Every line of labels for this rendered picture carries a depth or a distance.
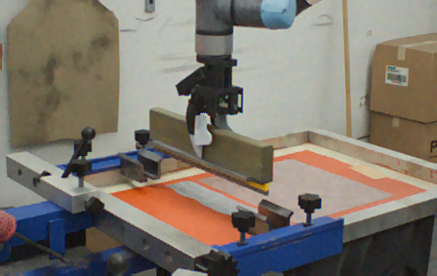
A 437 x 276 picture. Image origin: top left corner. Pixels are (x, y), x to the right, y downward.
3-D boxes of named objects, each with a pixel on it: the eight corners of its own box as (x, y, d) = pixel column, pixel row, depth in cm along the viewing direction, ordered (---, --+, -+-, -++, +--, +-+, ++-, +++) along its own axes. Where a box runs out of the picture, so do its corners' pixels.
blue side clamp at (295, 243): (324, 244, 170) (326, 210, 169) (342, 252, 167) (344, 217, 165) (201, 283, 152) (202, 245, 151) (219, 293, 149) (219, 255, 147)
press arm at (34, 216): (77, 218, 167) (76, 193, 166) (93, 227, 163) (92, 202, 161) (-9, 238, 157) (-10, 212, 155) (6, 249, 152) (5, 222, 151)
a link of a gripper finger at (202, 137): (203, 163, 172) (209, 118, 171) (185, 156, 177) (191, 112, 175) (215, 163, 174) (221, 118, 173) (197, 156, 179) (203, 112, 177)
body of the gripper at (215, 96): (214, 121, 170) (214, 60, 166) (187, 113, 176) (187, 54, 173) (244, 116, 174) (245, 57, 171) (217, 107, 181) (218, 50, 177)
